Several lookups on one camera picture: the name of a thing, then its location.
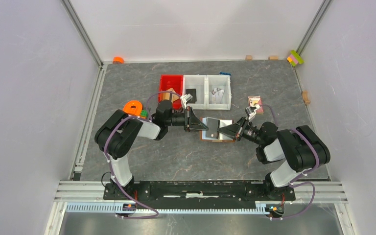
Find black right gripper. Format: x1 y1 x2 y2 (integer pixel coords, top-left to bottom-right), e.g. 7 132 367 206
216 116 263 145

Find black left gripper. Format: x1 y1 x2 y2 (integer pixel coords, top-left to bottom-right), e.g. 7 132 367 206
165 107 209 133

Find brown leather card holder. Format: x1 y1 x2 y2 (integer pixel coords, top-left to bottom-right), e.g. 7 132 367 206
199 117 235 142

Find dark grey credit card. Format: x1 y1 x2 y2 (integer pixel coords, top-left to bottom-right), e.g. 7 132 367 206
205 117 220 139

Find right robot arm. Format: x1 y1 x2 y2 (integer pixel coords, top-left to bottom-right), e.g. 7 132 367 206
218 117 330 200

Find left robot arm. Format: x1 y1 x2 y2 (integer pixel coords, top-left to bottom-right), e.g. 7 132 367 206
94 100 209 200

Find black card in bin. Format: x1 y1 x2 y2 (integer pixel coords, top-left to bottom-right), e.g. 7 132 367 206
186 89 197 103

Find playing card box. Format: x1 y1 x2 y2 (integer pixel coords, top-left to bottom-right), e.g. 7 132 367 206
248 96 264 115

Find cards in red bin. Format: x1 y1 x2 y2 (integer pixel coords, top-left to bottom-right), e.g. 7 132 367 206
160 88 180 102

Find cards in white bin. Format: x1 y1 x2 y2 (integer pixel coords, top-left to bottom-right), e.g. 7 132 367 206
209 87 224 104

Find white plastic bin right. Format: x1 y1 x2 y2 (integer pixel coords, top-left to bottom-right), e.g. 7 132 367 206
205 74 232 111

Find white plastic bin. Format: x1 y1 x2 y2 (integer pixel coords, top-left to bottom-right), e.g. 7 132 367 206
205 74 232 111
183 74 206 110

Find white plastic bin left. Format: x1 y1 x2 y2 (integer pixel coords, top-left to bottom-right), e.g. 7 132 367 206
183 74 206 110

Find green toy block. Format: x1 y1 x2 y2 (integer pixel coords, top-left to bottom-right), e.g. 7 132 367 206
140 110 148 118

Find red plastic bin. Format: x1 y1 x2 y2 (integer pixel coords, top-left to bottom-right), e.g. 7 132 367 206
159 74 184 110

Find orange tape dispenser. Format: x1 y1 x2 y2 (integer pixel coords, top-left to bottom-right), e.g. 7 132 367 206
122 100 143 116

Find wooden arch block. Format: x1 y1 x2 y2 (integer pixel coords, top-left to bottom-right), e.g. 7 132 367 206
302 91 311 105

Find wooden block middle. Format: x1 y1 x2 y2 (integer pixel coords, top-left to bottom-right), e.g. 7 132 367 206
268 55 279 60

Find colourful toy block stack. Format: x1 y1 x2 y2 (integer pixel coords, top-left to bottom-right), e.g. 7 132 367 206
286 50 305 67

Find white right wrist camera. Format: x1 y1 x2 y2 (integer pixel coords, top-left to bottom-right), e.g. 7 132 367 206
245 104 261 121

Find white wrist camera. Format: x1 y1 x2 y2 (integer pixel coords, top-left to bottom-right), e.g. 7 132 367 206
245 104 261 121
180 94 193 109

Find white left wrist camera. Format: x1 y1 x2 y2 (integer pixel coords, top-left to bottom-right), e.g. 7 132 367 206
180 94 193 109

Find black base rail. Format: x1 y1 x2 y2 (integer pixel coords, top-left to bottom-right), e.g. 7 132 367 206
103 180 296 211

